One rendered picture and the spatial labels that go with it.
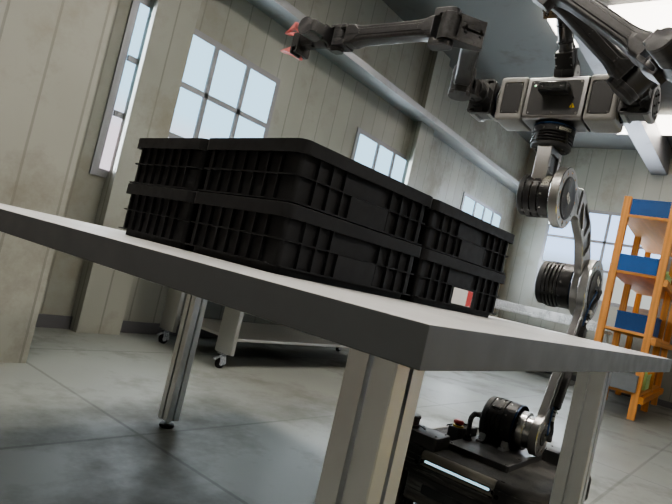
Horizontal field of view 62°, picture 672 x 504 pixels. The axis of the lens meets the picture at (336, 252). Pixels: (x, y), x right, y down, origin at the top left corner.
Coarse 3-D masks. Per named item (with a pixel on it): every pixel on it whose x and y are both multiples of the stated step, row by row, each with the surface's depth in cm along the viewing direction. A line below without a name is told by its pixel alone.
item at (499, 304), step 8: (496, 304) 795; (504, 304) 788; (512, 304) 781; (496, 312) 851; (520, 312) 773; (528, 312) 766; (536, 312) 760; (544, 312) 754; (552, 312) 747; (552, 320) 746; (560, 320) 740; (568, 320) 734; (592, 320) 717; (592, 328) 715; (608, 336) 755
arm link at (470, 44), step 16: (448, 16) 152; (464, 16) 152; (448, 32) 152; (464, 32) 157; (480, 32) 155; (464, 48) 156; (480, 48) 154; (464, 64) 170; (464, 80) 182; (448, 96) 193; (464, 96) 189
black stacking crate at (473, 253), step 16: (432, 224) 124; (448, 224) 128; (464, 224) 133; (432, 240) 124; (448, 240) 129; (464, 240) 133; (480, 240) 139; (496, 240) 145; (464, 256) 134; (480, 256) 139; (496, 256) 145
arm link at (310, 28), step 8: (304, 24) 175; (312, 24) 173; (320, 24) 175; (336, 24) 178; (304, 32) 175; (312, 32) 175; (320, 32) 175; (328, 32) 178; (312, 40) 179; (328, 40) 178; (328, 48) 179; (336, 48) 177
